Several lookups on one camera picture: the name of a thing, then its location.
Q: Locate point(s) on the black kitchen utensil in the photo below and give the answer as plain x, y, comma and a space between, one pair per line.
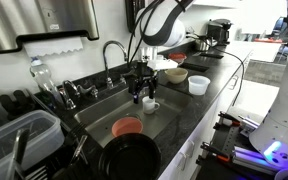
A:
19, 146

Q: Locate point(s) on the pink bowl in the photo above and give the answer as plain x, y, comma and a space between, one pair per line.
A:
127, 127

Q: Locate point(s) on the black peg drying rack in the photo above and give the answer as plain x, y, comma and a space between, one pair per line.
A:
15, 103

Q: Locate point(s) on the white base cabinet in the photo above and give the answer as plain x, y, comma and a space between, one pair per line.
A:
204, 133

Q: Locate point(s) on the metal tongs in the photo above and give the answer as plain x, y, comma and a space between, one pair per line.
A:
79, 148

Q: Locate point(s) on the steel paper towel dispenser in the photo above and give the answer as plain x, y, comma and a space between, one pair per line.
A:
17, 20

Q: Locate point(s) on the stainless steel sink basin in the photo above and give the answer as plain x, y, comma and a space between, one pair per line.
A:
117, 106

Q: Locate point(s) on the silver metal cylinder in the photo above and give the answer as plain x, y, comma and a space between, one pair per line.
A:
249, 122

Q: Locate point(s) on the small chrome tap lever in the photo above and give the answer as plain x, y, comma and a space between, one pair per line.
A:
89, 90

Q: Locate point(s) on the black dish rack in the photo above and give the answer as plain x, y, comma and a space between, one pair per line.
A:
74, 130

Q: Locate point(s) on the chrome faucet lever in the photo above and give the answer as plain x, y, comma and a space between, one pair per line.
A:
124, 79

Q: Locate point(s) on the black frying pan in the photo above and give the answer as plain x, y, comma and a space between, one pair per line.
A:
130, 160

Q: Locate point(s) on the clear plastic water bottle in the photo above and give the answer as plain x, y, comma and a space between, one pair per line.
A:
42, 75

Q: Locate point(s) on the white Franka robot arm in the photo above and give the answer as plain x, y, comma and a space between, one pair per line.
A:
160, 23

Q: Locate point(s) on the red black clamp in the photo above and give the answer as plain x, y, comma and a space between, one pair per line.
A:
229, 120
215, 153

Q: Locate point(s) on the red flat tray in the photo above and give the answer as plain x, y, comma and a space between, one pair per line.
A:
267, 40

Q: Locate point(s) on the black coffee maker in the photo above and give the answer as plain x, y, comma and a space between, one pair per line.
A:
219, 30

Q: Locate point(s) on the chrome gooseneck faucet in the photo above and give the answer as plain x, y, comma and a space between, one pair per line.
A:
105, 63

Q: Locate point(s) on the black robot cart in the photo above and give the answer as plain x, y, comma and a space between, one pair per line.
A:
229, 140

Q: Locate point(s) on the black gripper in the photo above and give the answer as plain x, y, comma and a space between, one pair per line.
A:
143, 73

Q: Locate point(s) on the small chrome tap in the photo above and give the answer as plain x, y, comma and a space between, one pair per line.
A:
69, 96

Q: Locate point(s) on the beige bowl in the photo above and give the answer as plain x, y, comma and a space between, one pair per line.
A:
176, 76

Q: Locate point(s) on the blue office chair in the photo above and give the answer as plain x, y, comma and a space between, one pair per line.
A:
278, 25

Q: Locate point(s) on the white paper towel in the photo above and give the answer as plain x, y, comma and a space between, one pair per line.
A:
50, 46

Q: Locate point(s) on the steel pot by coffee maker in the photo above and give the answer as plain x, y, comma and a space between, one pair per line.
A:
202, 45

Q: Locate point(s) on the clear plastic storage container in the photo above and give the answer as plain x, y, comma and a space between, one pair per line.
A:
24, 140

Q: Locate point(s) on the aluminium profile bar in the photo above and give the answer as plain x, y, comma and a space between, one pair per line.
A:
254, 160

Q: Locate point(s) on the translucent plastic cup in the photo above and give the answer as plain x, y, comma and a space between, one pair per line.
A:
198, 86

